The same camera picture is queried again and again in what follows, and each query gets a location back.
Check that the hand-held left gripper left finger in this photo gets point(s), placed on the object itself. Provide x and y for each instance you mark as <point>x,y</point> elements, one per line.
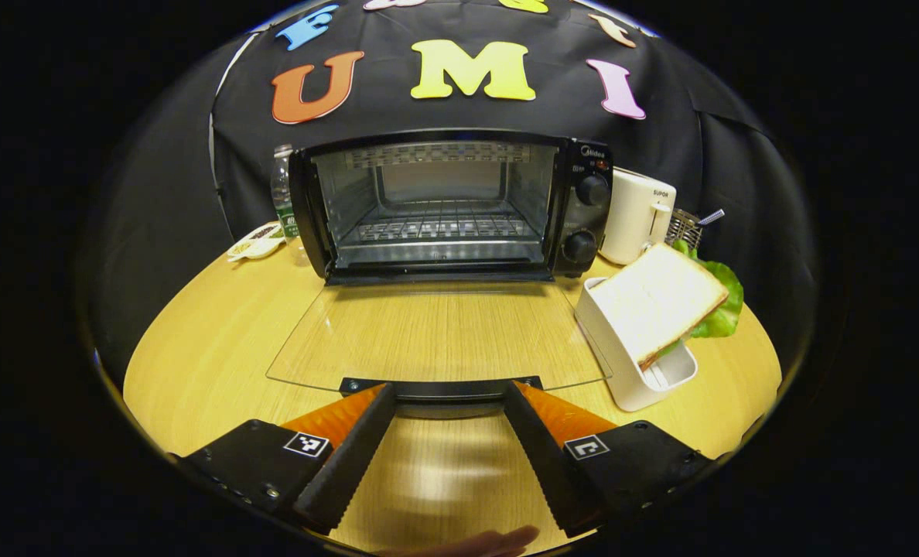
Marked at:
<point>351,456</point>

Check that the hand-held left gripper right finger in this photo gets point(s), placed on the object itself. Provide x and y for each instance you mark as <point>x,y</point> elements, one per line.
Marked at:
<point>544,464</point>

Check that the toast and lettuce sandwich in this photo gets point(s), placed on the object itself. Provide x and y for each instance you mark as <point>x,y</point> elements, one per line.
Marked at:
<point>657,298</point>

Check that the black electric oven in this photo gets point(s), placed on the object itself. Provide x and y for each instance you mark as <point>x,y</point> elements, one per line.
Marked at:
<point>583,216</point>

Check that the white rectangular tray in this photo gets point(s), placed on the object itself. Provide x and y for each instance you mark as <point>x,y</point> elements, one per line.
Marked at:
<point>622,363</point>

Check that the small white snack dish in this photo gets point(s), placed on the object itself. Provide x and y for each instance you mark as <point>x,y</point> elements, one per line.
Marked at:
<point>257,241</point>

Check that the white toaster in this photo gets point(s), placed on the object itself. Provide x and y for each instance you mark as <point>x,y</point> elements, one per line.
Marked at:
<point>630,216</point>

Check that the clear plastic water bottle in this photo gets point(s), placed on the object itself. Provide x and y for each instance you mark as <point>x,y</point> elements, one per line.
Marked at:
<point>281,193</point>

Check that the metal utensil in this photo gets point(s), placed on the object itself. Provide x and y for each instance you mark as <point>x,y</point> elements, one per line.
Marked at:
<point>711,217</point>

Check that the black backdrop cloth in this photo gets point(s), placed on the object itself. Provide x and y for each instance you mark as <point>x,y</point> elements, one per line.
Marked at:
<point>165,201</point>

